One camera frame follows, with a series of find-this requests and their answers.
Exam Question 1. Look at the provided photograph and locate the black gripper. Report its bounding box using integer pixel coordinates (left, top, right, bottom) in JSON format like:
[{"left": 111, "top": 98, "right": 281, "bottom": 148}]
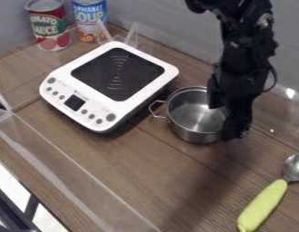
[{"left": 206, "top": 55, "right": 269, "bottom": 140}]

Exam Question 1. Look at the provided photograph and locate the silver pot with handles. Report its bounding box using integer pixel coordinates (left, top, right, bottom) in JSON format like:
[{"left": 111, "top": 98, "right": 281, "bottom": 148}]
[{"left": 149, "top": 86, "right": 227, "bottom": 144}]

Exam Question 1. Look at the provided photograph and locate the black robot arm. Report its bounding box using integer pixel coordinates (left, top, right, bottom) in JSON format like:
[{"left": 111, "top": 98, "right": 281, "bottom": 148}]
[{"left": 185, "top": 0, "right": 278, "bottom": 140}]

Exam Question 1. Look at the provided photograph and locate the white and black induction stove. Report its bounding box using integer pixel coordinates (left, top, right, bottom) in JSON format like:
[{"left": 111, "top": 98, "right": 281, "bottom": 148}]
[{"left": 38, "top": 42, "right": 178, "bottom": 133}]

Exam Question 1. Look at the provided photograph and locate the alphabet soup can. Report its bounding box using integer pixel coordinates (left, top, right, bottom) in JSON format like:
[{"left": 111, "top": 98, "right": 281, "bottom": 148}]
[{"left": 71, "top": 0, "right": 107, "bottom": 43}]

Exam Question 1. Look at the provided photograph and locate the tomato sauce can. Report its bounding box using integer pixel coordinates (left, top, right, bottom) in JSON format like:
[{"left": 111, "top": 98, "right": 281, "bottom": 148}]
[{"left": 23, "top": 0, "right": 71, "bottom": 52}]

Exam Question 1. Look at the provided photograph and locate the spoon with green handle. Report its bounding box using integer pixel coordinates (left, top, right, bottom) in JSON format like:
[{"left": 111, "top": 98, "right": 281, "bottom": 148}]
[{"left": 237, "top": 154, "right": 299, "bottom": 232}]

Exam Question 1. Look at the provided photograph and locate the clear acrylic corner bracket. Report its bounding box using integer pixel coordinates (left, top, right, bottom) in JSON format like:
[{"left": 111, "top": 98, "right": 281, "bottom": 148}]
[{"left": 95, "top": 20, "right": 138, "bottom": 48}]

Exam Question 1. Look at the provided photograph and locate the black metal frame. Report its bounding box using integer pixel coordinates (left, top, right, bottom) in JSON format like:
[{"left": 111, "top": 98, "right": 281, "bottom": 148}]
[{"left": 0, "top": 189, "right": 42, "bottom": 232}]

